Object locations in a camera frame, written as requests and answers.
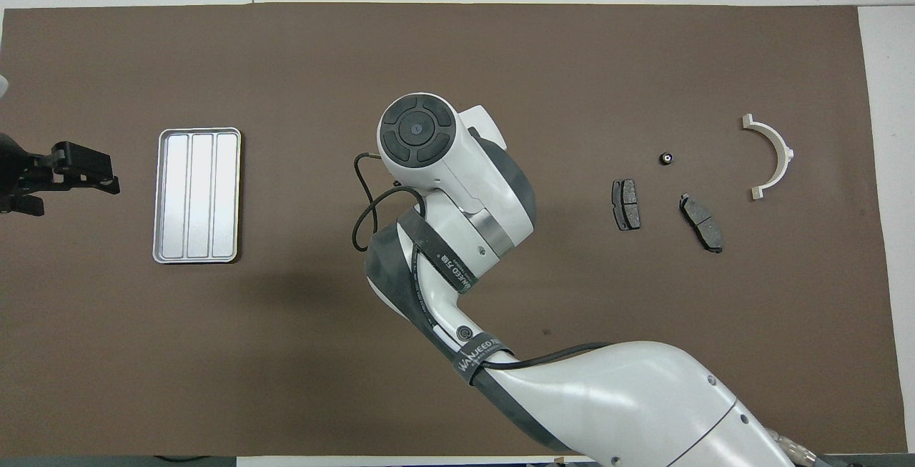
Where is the brown table mat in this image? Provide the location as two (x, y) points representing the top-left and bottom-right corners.
(0, 2), (909, 458)

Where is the short dark brake pad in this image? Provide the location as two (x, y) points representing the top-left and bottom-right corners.
(611, 179), (642, 232)

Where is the silver metal tray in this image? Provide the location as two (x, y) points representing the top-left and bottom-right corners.
(152, 127), (242, 265)

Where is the white curved plastic bracket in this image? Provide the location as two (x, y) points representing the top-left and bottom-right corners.
(741, 114), (795, 201)

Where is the long dark brake pad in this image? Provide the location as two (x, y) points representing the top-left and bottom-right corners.
(678, 193), (725, 254)

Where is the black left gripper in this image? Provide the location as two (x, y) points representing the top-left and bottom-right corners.
(0, 132), (121, 217)

